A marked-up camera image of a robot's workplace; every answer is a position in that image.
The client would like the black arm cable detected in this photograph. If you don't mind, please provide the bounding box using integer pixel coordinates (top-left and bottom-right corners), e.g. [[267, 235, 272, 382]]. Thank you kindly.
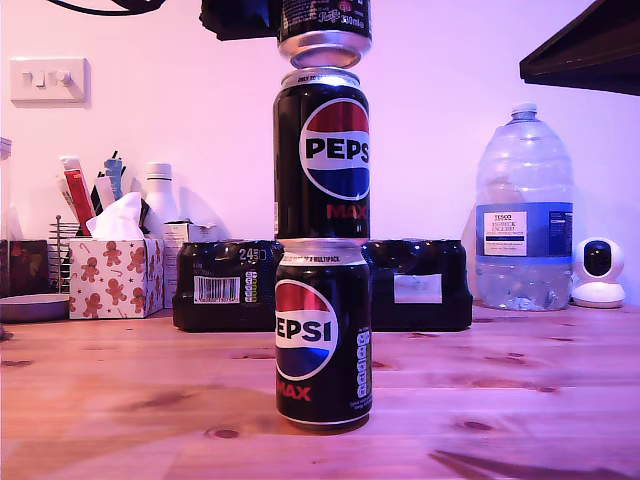
[[47, 0, 166, 16]]

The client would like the beige stick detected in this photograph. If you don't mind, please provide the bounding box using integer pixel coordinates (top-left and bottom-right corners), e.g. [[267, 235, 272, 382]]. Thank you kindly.
[[53, 174, 76, 221]]

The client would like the white wall switch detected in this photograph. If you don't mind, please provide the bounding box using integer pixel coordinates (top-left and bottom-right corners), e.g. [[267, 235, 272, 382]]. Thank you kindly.
[[9, 56, 92, 108]]

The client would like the large clear water bottle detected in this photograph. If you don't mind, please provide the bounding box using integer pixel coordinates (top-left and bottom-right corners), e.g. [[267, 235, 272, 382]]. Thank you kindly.
[[474, 102, 575, 312]]

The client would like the gingerbread print tissue box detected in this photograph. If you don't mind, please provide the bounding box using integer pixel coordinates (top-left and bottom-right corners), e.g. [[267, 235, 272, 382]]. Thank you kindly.
[[68, 238, 165, 320]]

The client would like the white strip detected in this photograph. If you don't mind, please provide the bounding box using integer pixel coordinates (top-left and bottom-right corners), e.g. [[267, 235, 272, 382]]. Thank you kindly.
[[94, 177, 115, 214]]

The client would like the small white round camera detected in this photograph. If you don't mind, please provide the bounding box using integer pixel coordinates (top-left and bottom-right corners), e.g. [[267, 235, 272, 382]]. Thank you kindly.
[[570, 237, 626, 309]]

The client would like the white bottle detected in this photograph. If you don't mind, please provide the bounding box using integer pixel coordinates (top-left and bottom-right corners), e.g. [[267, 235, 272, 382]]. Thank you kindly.
[[142, 162, 180, 237]]

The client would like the black Pepsi Max can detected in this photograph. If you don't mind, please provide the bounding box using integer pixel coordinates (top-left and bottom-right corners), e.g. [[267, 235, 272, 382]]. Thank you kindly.
[[272, 68, 372, 241], [274, 238, 374, 431], [276, 0, 374, 70]]

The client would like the grey plate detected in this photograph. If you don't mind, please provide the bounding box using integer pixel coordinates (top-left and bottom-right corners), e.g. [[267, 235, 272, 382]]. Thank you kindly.
[[0, 293, 71, 324]]

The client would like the dark patterned box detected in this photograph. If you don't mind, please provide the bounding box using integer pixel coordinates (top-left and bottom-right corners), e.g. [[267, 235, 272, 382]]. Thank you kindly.
[[0, 238, 50, 297]]

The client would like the small white carton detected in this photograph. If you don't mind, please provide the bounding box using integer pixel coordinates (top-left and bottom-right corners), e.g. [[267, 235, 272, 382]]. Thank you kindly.
[[162, 221, 220, 309]]

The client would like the black Pepsi Max multipack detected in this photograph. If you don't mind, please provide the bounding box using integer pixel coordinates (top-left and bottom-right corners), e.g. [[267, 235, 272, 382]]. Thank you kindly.
[[172, 238, 474, 332]]

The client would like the white tissue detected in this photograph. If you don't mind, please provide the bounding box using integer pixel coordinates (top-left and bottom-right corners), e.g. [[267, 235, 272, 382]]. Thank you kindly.
[[85, 191, 146, 241]]

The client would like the metal wire rack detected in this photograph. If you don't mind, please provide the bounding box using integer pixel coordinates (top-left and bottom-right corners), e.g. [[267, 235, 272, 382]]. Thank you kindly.
[[48, 214, 71, 294]]

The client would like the blue utensil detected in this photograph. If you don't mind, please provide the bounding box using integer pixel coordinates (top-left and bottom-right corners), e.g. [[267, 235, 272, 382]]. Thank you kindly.
[[103, 158, 127, 201]]

